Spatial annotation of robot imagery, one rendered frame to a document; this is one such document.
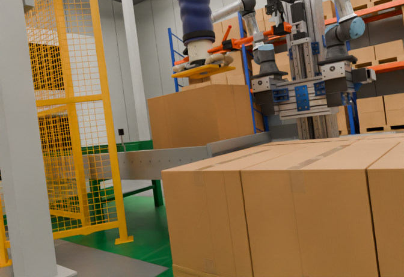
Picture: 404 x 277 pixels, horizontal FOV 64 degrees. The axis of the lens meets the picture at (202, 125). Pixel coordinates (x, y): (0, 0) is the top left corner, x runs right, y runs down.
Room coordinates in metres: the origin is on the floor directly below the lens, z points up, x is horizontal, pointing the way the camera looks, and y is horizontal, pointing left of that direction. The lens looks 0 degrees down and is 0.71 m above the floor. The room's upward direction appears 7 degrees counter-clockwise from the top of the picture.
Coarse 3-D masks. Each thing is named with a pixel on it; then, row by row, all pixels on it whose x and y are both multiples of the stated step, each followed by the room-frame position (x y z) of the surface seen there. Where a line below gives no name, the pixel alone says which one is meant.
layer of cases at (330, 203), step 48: (288, 144) 1.82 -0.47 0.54; (336, 144) 1.52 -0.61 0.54; (384, 144) 1.30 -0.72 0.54; (192, 192) 1.26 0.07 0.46; (240, 192) 1.12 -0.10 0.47; (288, 192) 1.01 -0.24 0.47; (336, 192) 0.91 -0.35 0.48; (384, 192) 0.84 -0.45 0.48; (192, 240) 1.28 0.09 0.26; (240, 240) 1.14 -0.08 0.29; (288, 240) 1.02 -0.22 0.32; (336, 240) 0.92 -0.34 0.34; (384, 240) 0.85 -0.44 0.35
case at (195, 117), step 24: (168, 96) 2.16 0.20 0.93; (192, 96) 2.02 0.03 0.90; (216, 96) 1.93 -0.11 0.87; (240, 96) 2.13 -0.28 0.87; (168, 120) 2.18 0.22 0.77; (192, 120) 2.04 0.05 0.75; (216, 120) 1.92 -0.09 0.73; (240, 120) 2.10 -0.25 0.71; (168, 144) 2.19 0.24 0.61; (192, 144) 2.05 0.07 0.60
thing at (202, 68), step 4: (200, 64) 2.08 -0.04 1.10; (208, 64) 1.99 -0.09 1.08; (212, 64) 2.02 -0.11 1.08; (184, 68) 2.17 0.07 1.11; (192, 68) 2.10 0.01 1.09; (196, 68) 2.06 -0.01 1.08; (200, 68) 2.04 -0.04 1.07; (204, 68) 2.02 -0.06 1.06; (208, 68) 2.04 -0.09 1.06; (212, 68) 2.06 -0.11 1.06; (180, 72) 2.15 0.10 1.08; (184, 72) 2.13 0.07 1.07; (188, 72) 2.10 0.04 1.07; (192, 72) 2.10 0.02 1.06; (196, 72) 2.12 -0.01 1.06; (200, 72) 2.14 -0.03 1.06; (172, 76) 2.20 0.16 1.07; (176, 76) 2.19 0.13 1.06; (180, 76) 2.21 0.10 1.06; (184, 76) 2.23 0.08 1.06
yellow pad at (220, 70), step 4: (220, 64) 2.23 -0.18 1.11; (216, 68) 2.19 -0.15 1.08; (220, 68) 2.17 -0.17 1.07; (224, 68) 2.15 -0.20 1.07; (228, 68) 2.15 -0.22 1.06; (232, 68) 2.18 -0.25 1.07; (208, 72) 2.24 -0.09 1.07; (212, 72) 2.22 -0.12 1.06; (216, 72) 2.23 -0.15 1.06; (220, 72) 2.26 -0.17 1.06; (192, 76) 2.33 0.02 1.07; (196, 76) 2.31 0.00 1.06; (200, 76) 2.33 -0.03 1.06; (204, 76) 2.36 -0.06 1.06
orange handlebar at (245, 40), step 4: (288, 28) 1.78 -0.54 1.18; (264, 32) 1.86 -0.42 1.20; (268, 32) 1.84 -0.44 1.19; (252, 36) 1.91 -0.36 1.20; (268, 36) 1.90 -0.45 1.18; (240, 40) 1.96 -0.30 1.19; (244, 40) 1.95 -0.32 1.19; (248, 40) 1.94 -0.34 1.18; (252, 40) 1.96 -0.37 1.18; (240, 44) 2.02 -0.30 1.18; (216, 48) 2.08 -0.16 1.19; (220, 48) 2.07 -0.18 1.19; (208, 52) 2.13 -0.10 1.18; (212, 52) 2.16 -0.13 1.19; (188, 56) 2.24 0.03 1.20; (184, 60) 2.28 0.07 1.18; (188, 60) 2.30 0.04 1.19
